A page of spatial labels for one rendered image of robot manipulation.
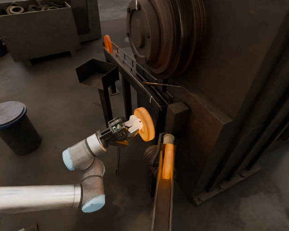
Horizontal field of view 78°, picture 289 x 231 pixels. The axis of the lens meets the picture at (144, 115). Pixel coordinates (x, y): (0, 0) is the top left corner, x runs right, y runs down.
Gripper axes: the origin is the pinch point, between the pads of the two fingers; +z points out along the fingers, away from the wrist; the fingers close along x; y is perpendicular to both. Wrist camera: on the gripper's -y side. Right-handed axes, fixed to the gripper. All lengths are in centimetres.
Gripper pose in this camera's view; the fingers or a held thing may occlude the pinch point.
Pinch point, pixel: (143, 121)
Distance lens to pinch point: 80.7
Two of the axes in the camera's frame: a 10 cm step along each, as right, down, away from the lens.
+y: -2.4, -6.0, -7.6
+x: -4.4, -6.3, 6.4
